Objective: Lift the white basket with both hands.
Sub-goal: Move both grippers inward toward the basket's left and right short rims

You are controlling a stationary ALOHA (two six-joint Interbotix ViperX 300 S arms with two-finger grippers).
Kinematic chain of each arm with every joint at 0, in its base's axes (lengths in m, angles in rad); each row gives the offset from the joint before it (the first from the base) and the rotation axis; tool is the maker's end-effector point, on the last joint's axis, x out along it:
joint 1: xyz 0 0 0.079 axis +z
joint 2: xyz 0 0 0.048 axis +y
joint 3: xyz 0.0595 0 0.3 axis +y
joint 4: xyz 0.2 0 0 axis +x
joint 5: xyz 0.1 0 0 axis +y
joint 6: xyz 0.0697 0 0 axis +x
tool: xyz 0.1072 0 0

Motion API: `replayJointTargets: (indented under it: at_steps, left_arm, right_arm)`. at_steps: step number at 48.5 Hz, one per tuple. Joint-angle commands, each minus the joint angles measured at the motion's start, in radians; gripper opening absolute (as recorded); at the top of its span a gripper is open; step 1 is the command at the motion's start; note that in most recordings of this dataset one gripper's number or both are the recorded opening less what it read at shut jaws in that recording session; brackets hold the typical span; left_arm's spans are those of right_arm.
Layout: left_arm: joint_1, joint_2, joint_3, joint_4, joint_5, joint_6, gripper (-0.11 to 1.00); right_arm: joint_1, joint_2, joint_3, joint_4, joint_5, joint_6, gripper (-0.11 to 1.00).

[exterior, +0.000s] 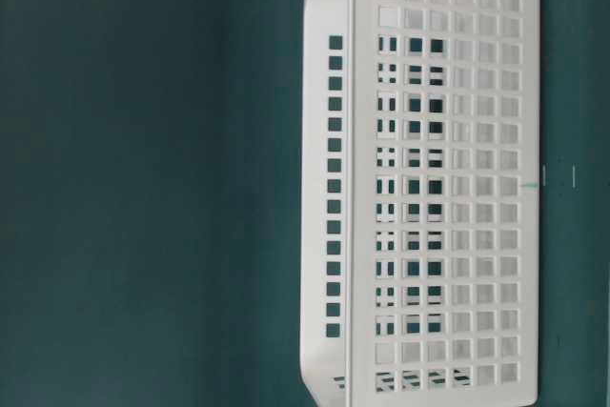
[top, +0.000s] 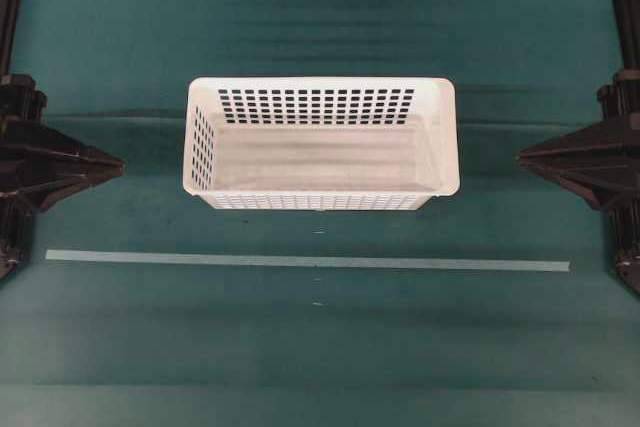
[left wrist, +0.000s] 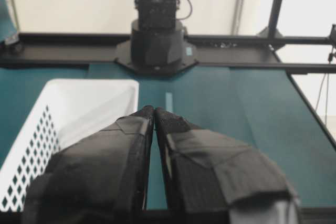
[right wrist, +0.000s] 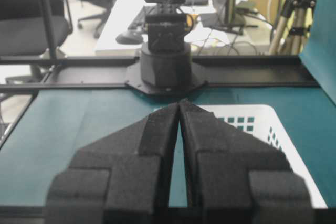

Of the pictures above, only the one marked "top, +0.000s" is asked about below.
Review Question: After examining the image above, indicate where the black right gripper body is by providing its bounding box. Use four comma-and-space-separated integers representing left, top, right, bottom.
597, 70, 639, 211

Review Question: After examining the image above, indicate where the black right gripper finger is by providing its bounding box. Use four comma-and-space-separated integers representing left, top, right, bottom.
517, 119, 625, 170
518, 160, 625, 210

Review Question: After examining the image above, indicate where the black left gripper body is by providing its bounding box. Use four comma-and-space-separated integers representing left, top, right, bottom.
1, 75, 49, 217

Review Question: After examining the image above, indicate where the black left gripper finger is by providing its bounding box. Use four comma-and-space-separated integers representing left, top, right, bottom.
9, 119, 124, 168
9, 156, 124, 212

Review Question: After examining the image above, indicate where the white perforated plastic basket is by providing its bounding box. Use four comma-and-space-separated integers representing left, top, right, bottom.
183, 76, 460, 211

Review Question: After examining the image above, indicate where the pale tape strip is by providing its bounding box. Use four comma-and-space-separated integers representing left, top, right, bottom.
45, 249, 570, 273

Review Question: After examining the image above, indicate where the dark green table cloth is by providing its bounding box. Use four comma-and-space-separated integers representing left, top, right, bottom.
1, 0, 639, 426

